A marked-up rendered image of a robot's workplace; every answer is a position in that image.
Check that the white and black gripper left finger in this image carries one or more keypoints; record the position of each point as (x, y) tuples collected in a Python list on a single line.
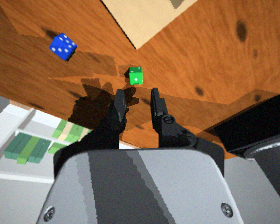
[(105, 136)]

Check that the green die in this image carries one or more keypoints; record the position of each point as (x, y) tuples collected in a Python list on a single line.
[(135, 75)]

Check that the beige flat mat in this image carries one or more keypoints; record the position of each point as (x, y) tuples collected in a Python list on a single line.
[(142, 19)]

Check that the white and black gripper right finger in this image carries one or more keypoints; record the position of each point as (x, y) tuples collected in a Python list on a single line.
[(169, 132)]

